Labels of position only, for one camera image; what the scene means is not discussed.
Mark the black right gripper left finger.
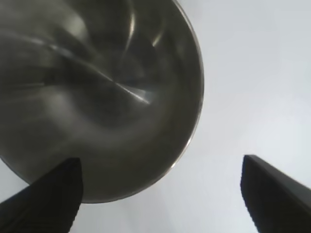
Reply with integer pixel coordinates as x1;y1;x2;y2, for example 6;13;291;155
0;157;85;233

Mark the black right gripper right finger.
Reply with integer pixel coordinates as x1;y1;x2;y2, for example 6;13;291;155
240;155;311;233

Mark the stainless steel mixing bowl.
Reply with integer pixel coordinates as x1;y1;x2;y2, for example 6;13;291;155
0;0;205;204

